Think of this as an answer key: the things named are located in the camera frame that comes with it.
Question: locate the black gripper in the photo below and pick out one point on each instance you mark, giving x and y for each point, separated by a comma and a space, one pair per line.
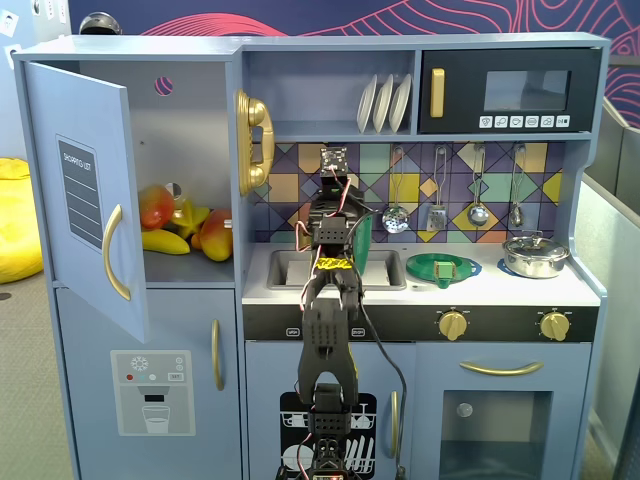
334, 206

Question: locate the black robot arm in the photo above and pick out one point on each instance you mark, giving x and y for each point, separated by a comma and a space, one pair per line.
325, 350

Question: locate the blue toy kitchen cabinet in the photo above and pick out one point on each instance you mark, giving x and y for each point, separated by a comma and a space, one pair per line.
325, 42

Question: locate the blue cabinet door shopping list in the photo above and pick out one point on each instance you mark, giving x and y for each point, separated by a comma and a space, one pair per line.
90, 115

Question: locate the gold toy faucet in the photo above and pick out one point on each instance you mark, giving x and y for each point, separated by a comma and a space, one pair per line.
303, 241

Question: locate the metal skimmer spoon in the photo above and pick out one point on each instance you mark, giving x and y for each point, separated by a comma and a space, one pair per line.
396, 220

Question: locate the white sheet in sink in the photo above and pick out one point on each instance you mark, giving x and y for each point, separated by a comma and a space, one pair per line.
295, 275

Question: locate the grey toy sink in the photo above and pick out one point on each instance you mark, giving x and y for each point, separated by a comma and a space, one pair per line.
279, 270

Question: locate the metal slotted spatula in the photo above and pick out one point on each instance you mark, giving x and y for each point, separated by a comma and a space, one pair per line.
436, 218

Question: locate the white toy plate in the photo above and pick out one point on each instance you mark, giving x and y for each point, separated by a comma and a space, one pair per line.
384, 102
366, 105
401, 102

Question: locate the green plate with toy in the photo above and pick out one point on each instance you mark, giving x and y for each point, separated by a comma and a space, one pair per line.
420, 267

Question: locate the red yellow toy mango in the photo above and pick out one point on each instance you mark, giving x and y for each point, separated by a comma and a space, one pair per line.
217, 237
155, 207

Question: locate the gold toy telephone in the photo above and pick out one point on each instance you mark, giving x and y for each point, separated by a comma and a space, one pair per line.
255, 112

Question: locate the small orange toy fruit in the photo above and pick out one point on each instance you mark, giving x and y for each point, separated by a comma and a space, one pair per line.
196, 241

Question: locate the yellow toy star fruit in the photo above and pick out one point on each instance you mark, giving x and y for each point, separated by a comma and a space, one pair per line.
191, 220

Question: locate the metal ladle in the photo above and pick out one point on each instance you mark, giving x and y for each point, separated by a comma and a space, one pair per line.
478, 215

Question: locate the blue dishwasher door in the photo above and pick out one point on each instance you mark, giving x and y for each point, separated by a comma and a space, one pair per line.
265, 360

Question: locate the yellow toy banana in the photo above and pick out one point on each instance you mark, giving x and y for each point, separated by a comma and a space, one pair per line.
165, 242

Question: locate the gold stove knob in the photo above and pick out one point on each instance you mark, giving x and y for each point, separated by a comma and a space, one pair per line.
555, 326
453, 325

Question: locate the metal small spoon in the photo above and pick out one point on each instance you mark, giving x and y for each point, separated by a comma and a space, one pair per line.
517, 216

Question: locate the blue oven door window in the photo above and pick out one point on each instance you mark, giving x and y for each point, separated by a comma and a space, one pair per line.
435, 370

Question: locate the steel pot with lid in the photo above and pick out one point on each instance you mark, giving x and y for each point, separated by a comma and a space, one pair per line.
535, 262

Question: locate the blue fridge door ice dispenser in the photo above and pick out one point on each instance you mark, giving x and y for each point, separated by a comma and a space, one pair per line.
150, 320

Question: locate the black toy microwave door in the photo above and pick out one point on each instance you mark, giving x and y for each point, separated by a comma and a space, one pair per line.
500, 60

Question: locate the yellow bean bag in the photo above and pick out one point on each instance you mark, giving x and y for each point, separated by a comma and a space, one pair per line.
17, 225

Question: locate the small camera circuit board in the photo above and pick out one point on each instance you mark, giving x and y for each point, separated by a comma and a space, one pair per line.
334, 160

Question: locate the white wall outlet plate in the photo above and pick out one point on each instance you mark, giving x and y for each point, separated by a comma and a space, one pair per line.
12, 55
7, 22

